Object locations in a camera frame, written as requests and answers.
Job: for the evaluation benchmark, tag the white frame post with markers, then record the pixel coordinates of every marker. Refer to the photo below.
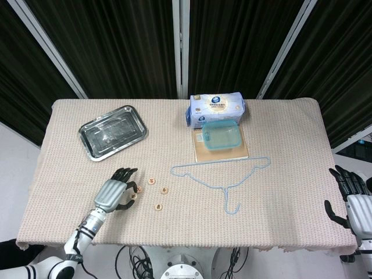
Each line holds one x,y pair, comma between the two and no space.
286,49
177,43
341,146
49,49

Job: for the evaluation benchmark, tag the blue white tissue pack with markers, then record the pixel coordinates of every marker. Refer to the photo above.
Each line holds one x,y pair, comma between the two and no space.
216,107

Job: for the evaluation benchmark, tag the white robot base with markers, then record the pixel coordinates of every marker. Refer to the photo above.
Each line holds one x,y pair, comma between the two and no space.
181,267

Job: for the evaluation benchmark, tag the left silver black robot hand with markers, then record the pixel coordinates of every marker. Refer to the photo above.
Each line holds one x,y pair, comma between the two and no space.
112,193

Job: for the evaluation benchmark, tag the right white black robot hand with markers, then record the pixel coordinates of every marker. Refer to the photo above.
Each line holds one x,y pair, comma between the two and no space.
360,212

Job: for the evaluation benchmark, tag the brown spiral notebook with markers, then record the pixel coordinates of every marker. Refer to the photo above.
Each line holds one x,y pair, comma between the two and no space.
221,155

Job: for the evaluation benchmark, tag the rectangular steel tray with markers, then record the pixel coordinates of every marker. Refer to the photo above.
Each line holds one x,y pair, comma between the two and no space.
112,133

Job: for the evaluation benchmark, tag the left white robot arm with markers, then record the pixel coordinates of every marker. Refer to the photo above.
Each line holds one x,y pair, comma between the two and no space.
87,229

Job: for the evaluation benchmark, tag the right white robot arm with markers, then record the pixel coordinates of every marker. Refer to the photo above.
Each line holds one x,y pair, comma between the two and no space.
366,244

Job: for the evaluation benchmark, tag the beige woven tablecloth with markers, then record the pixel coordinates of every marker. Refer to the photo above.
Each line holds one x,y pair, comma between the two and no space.
174,226

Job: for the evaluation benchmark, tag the clear container with teal lid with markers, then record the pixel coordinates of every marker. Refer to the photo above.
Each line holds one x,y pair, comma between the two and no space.
222,136

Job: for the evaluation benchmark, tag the black pleated curtain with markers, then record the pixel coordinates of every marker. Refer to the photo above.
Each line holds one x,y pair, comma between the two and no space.
23,72
238,43
343,72
116,43

